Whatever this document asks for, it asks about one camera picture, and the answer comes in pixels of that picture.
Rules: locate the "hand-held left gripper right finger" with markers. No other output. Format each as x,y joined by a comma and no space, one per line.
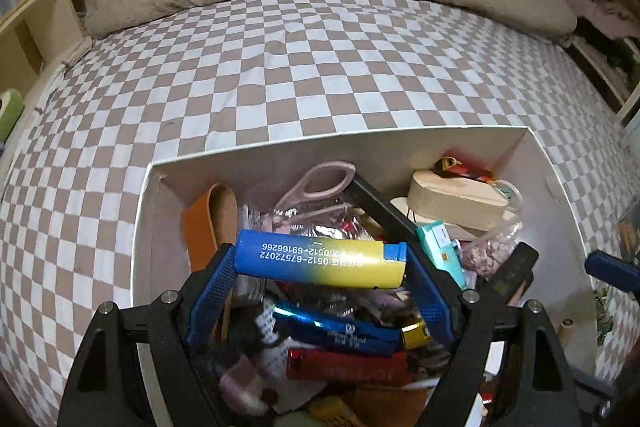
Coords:
430,302

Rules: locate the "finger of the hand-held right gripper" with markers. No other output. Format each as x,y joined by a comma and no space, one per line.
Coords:
612,269
595,387

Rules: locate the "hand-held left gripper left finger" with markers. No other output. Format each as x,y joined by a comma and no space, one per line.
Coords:
210,292

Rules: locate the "metallic blue lighter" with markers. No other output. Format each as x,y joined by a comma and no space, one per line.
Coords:
340,329

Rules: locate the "blue yellow lighter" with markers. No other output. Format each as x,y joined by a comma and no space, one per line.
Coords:
320,259

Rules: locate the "white cardboard box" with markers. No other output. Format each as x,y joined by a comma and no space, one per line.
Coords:
300,157

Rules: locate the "gold lighter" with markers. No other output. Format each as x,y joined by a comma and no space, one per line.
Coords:
415,334

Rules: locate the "mint green lighter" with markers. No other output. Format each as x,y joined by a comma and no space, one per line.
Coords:
440,252

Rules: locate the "white patterned tube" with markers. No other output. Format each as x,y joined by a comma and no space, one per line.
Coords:
270,332

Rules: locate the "clear bag of pink pieces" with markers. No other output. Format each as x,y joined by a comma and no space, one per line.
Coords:
487,252

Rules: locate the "black flat case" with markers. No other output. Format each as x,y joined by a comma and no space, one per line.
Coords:
510,272

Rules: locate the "oval wooden box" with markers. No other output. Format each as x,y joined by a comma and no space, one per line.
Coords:
450,207

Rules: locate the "pink white fuzzy roll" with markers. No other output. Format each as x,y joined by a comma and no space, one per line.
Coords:
240,387

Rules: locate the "red flat packet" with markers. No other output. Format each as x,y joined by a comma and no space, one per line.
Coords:
350,364

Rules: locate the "black bar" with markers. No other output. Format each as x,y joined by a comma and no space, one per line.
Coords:
380,207

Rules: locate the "orange notebook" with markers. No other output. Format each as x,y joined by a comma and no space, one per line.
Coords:
395,404

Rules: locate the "large pink scissors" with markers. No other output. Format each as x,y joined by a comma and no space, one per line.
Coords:
287,202

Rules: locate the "clear tape roll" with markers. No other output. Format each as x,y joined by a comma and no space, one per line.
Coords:
510,193

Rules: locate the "yellow ribbed item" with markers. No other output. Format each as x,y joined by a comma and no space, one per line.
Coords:
335,412

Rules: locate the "dark clothes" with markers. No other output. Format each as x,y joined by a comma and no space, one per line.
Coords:
610,57

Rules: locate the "pink clothes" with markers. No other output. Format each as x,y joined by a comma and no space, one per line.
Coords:
595,2

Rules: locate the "green plush toy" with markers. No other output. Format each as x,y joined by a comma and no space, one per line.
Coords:
10,112

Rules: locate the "wooden bedside shelf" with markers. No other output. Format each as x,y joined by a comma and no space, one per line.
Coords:
45,17

